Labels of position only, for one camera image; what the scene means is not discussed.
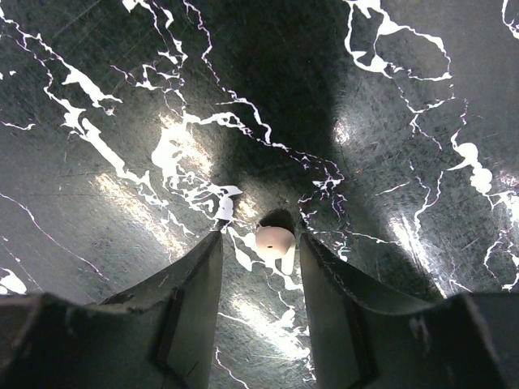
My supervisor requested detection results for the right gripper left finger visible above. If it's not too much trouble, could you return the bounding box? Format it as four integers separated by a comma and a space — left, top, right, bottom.
1, 231, 223, 388

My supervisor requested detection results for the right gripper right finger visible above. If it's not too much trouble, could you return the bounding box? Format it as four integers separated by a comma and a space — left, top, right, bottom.
300, 234, 518, 388

